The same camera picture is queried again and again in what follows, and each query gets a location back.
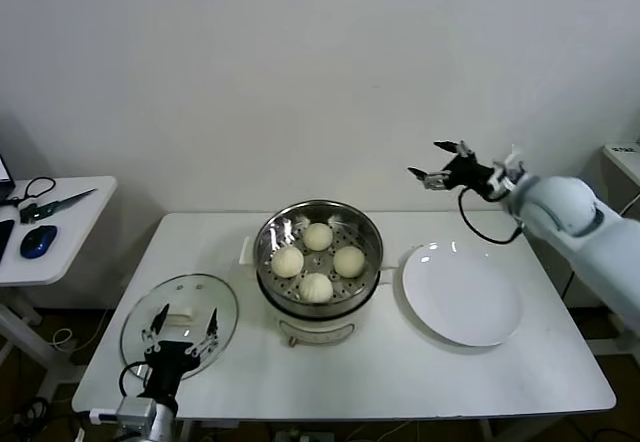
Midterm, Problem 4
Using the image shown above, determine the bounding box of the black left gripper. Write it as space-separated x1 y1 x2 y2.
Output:
141 303 220 399

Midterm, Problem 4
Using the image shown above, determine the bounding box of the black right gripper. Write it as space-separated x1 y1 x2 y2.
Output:
407 139 494 196

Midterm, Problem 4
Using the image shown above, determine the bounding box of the oval glass lid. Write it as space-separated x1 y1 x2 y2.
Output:
119 273 240 378

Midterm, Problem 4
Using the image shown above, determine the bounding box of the white steamed baozi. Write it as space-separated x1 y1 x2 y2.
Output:
303 221 334 252
332 245 366 279
298 272 334 305
271 246 305 279

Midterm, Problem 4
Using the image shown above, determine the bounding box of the perforated steel steamer basket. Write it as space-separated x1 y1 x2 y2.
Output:
238 200 399 316

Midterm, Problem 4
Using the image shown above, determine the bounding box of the white round plate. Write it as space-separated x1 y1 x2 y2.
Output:
396 242 525 348

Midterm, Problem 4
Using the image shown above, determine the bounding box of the white side desk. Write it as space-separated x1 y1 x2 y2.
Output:
0 176 119 398

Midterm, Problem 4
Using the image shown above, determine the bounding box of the white floor power strip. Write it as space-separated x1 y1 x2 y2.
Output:
272 426 341 442

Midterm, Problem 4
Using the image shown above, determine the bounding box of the blue computer mouse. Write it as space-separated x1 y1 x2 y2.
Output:
19 225 59 259

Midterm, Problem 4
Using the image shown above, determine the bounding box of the white desk with label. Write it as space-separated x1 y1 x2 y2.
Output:
602 139 640 186

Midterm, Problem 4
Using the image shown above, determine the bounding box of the black phone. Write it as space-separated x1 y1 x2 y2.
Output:
0 219 15 264

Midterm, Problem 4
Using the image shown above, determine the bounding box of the laptop computer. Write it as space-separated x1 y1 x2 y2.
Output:
0 154 16 204

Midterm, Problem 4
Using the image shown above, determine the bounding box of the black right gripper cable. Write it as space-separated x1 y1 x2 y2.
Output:
458 186 526 245

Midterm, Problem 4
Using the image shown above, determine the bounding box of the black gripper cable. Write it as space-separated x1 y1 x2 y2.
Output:
458 186 526 245
118 360 151 399

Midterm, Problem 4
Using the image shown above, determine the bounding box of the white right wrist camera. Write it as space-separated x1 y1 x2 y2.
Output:
487 144 526 198

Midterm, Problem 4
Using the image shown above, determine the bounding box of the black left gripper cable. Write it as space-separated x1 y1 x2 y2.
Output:
118 360 151 399

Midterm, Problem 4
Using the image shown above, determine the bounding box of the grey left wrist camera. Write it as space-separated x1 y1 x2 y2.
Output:
89 395 154 422

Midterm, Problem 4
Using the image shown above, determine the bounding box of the white floor cable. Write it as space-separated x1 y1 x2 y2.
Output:
49 306 114 352

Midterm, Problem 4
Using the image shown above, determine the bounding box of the black wall cable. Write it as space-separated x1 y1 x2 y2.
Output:
562 196 640 309

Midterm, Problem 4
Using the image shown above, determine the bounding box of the green handled blade tool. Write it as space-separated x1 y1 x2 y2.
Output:
19 188 99 224

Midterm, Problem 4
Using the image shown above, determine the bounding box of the black looped cable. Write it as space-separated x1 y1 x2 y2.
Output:
0 176 57 208

